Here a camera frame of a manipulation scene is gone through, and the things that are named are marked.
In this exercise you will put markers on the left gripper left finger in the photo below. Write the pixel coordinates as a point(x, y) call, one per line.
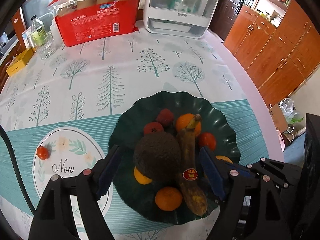
point(54, 219)

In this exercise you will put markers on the overripe brown banana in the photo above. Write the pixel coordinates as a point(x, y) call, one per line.
point(193, 195)

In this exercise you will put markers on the yellow cardboard box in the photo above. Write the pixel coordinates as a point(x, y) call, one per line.
point(19, 62)

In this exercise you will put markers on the cardboard box on floor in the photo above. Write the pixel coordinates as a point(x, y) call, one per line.
point(278, 118)

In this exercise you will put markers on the round white printed placemat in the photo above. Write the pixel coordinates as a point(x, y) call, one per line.
point(71, 150)

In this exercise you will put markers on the tree patterned tablecloth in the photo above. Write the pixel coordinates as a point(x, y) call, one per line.
point(90, 85)

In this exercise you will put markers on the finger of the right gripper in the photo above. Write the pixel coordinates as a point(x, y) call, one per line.
point(242, 170)
point(283, 174)

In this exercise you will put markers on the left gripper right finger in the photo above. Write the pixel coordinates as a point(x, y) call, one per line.
point(250, 207)

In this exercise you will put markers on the red lychee fruit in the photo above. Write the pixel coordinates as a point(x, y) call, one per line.
point(165, 117)

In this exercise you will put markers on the red hawthorn fruit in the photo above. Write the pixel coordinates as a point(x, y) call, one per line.
point(152, 127)

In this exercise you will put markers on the red paper cup package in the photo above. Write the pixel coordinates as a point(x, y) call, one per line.
point(80, 21)

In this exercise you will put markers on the dark green scalloped plate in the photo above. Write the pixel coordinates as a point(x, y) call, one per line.
point(129, 130)

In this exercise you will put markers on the small red cherry tomato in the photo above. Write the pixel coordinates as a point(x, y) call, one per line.
point(42, 153)

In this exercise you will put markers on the white countertop sterilizer appliance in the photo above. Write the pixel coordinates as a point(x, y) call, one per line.
point(185, 18)

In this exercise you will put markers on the large red tomato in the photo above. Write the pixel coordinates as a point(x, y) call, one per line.
point(207, 139)

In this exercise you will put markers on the large orange tangerine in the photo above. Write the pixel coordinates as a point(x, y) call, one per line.
point(183, 120)

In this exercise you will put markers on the yellow orange kumquat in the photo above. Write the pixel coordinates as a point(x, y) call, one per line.
point(140, 178)

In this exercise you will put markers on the small orange tangerine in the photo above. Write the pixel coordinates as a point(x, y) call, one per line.
point(168, 199)

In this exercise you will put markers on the clear oil bottle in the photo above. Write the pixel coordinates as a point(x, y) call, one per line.
point(38, 34)

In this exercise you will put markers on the clear glass cup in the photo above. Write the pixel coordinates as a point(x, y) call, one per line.
point(46, 47)

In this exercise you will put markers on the yellow striped melon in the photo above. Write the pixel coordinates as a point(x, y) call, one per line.
point(224, 158)

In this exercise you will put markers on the wooden cabinet row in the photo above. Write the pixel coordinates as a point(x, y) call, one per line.
point(277, 59)

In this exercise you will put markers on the dark brown avocado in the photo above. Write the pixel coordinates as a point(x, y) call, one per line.
point(158, 156)

